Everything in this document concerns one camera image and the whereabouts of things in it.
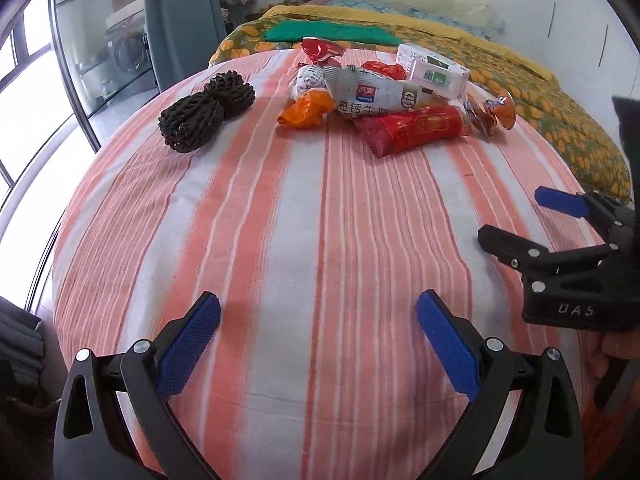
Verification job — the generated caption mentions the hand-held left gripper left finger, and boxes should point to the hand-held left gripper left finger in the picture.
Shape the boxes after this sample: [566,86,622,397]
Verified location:
[52,290,222,480]

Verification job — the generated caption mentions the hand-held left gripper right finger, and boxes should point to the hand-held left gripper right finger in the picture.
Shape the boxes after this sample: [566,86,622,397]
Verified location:
[416,289,585,480]

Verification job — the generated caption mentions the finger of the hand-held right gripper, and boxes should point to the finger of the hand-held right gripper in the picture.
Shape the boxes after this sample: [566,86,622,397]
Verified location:
[534,186,632,241]
[477,225,623,277]

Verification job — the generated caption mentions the crushed orange drink can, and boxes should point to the crushed orange drink can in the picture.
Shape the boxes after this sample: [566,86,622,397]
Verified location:
[464,89,517,136]

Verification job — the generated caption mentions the pale snack packet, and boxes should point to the pale snack packet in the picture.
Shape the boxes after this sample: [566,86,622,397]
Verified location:
[324,64,441,118]

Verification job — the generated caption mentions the person's right hand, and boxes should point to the person's right hand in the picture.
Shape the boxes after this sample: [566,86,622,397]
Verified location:
[587,331,640,381]

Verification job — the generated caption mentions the floral green orange quilt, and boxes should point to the floral green orange quilt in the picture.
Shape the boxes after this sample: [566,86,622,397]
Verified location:
[209,5,632,206]

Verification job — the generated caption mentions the red snack packet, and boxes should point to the red snack packet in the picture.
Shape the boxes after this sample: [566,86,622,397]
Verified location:
[352,105,473,157]

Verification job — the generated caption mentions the orange fleece garment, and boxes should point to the orange fleece garment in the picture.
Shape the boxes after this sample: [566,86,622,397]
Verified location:
[581,400,640,480]

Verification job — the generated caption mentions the orange white striped blanket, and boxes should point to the orange white striped blanket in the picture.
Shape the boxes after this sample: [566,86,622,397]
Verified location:
[52,47,606,480]

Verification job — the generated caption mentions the clear plastic box green label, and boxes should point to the clear plastic box green label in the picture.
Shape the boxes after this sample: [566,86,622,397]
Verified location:
[406,55,471,98]

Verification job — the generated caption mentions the white wardrobe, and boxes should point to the white wardrobe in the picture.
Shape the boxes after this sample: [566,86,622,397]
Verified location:
[500,0,640,101]

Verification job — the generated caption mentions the white green drink carton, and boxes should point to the white green drink carton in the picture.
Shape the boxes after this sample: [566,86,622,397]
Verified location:
[396,43,443,68]

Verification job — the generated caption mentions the crumpled red wrapper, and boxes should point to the crumpled red wrapper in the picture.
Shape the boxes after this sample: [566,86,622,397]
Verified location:
[360,60,408,81]

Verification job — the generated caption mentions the dark brown woven balls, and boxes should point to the dark brown woven balls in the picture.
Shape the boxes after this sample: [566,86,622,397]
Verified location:
[157,94,226,153]

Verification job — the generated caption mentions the blue patterned pillow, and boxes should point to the blue patterned pillow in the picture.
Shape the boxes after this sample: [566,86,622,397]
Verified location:
[325,0,493,41]

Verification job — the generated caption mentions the orange plastic wrapper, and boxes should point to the orange plastic wrapper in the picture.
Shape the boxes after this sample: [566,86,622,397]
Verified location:
[277,89,337,130]

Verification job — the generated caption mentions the black foam fruit net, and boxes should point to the black foam fruit net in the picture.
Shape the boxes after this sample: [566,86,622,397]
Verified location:
[203,71,256,120]

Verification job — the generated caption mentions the white foam fruit net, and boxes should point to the white foam fruit net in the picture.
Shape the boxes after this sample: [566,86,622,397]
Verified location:
[289,62,331,101]

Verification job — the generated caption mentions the red foil wrapper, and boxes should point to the red foil wrapper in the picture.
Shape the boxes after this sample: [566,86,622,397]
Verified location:
[301,36,346,66]

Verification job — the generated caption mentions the green cloth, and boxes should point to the green cloth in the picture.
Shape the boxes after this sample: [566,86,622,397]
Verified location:
[263,20,403,47]

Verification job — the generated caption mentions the washing machine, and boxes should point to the washing machine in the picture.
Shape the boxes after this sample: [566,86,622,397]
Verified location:
[105,25,148,76]

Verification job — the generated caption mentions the glass sliding door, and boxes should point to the glass sliding door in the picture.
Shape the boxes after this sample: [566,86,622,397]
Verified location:
[0,0,161,311]

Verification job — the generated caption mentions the grey blue curtain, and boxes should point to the grey blue curtain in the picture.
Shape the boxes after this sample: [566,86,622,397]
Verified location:
[141,0,223,92]

